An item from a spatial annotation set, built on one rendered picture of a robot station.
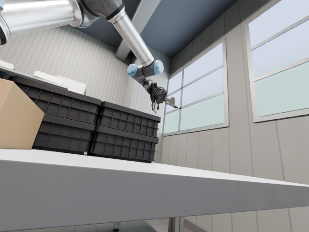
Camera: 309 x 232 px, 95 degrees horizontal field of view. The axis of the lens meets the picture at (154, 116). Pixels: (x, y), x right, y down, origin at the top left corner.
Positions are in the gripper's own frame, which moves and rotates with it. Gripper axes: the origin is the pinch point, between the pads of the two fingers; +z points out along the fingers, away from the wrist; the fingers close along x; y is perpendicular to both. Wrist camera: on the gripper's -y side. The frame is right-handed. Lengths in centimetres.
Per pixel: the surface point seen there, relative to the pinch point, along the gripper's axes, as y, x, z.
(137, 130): 1.3, -22.0, 7.9
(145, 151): -4.9, -20.9, 16.4
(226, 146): -66, 88, 13
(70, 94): 16.0, -45.1, -7.0
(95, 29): -34, 15, -279
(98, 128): 6.3, -38.5, 4.9
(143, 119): 3.4, -17.7, 4.2
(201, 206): 36, -33, 46
